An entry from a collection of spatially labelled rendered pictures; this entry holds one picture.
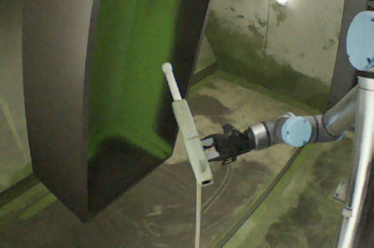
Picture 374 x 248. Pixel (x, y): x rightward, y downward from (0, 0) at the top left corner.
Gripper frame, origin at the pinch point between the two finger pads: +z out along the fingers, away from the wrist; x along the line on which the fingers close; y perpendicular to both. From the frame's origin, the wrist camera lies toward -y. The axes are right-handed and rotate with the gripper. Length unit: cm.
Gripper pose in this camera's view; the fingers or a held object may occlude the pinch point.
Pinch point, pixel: (192, 154)
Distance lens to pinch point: 121.9
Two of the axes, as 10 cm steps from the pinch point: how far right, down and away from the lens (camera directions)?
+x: -2.9, -7.6, 5.8
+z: -9.5, 2.7, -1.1
